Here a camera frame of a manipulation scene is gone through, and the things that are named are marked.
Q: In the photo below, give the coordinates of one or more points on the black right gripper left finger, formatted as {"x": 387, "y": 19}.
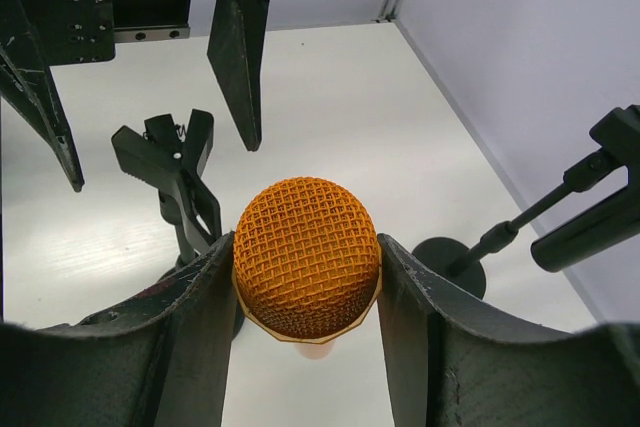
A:
{"x": 159, "y": 358}

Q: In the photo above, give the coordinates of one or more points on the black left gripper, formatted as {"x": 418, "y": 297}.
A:
{"x": 36, "y": 34}

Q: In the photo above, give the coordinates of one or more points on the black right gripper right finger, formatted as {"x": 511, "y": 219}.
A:
{"x": 454, "y": 360}

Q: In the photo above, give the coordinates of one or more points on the black microphone stand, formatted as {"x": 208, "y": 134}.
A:
{"x": 172, "y": 160}
{"x": 617, "y": 135}

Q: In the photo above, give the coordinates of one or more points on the orange microphone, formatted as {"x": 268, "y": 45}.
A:
{"x": 307, "y": 264}

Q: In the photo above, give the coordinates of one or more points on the black microphone silver grille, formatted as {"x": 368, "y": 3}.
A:
{"x": 606, "y": 224}

